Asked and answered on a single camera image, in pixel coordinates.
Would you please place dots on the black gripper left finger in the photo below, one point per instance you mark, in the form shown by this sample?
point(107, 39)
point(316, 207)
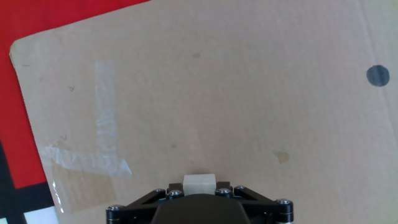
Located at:
point(136, 214)

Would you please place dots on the colour block patterned cloth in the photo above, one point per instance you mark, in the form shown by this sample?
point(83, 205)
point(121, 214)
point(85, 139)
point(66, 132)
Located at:
point(15, 124)

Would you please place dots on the brown cardboard sheet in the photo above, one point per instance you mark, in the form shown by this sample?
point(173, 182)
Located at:
point(217, 93)

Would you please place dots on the small pale wooden block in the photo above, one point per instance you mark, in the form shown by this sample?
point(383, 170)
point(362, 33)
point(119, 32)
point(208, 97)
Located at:
point(199, 185)

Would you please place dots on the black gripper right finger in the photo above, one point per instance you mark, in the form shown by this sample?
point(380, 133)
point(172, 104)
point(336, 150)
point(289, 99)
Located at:
point(270, 214)

